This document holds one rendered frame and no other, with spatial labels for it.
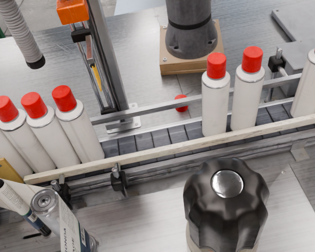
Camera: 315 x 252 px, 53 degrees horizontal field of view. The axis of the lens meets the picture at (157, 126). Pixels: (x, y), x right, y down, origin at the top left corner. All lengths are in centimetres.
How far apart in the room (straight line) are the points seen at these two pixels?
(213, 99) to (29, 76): 65
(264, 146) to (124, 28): 65
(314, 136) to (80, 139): 49
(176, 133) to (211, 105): 14
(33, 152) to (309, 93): 55
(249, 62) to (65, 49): 70
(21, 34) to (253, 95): 42
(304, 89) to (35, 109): 50
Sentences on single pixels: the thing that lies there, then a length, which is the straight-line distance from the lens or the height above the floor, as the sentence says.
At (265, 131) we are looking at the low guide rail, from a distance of 68.
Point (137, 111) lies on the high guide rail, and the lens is 65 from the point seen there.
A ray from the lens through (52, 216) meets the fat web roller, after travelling 46.
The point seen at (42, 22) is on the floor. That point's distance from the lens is 309.
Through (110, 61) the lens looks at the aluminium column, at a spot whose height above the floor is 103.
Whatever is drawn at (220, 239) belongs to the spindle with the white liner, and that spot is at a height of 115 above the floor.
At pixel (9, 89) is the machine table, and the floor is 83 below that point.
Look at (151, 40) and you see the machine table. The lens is 106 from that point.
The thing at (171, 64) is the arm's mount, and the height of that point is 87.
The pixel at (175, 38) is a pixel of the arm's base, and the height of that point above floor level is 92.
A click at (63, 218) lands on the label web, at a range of 45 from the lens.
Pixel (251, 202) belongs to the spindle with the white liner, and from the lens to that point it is 29.
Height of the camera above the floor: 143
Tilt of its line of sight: 50 degrees down
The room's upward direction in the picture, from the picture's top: 10 degrees counter-clockwise
